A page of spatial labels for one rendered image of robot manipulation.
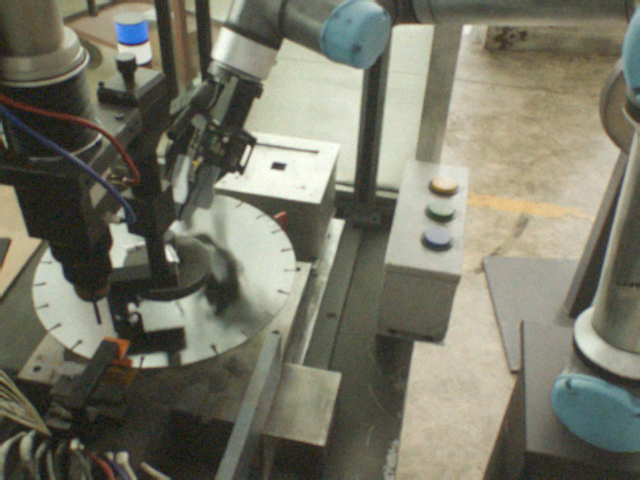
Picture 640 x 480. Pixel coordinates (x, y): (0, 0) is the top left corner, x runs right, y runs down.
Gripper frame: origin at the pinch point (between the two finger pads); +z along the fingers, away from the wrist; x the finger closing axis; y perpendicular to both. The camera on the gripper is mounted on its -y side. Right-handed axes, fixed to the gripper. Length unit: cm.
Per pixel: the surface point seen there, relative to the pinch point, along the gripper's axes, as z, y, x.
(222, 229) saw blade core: 0.7, 1.5, 6.4
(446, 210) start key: -12.2, 4.7, 39.2
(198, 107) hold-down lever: -16.7, 18.6, -9.4
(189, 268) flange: 4.4, 8.6, 0.7
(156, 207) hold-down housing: -5.6, 18.9, -9.9
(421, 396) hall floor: 48, -39, 102
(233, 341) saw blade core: 7.1, 20.8, 3.6
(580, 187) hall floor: -19, -99, 193
